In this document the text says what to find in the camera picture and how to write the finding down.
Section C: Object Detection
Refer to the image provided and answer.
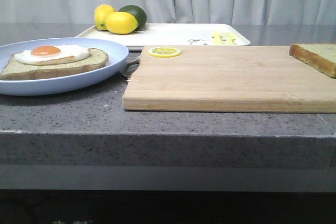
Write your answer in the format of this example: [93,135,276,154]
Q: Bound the light blue round plate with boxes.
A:
[1,37,129,96]

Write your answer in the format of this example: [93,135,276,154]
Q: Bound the fried egg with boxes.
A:
[13,45,90,66]

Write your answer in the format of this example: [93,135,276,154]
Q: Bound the bread slice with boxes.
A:
[1,48,109,80]
[289,43,335,78]

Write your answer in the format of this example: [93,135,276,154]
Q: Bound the white bear tray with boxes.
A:
[78,23,250,51]

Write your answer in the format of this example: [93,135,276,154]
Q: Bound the lemon slice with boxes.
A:
[148,47,181,58]

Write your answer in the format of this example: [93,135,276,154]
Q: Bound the yellow plastic fork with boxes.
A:
[212,30,224,45]

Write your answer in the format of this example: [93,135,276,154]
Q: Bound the wooden cutting board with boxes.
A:
[122,46,335,113]

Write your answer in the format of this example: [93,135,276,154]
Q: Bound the yellow plastic knife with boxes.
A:
[226,32,236,45]

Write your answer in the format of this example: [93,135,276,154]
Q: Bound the front yellow lemon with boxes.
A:
[104,12,138,35]

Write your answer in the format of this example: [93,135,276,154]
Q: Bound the yellow lemon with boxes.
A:
[94,4,116,31]
[104,12,138,35]

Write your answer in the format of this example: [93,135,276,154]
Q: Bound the green lime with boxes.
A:
[119,5,147,30]

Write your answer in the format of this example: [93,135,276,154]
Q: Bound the rear yellow lemon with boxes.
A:
[94,4,116,31]

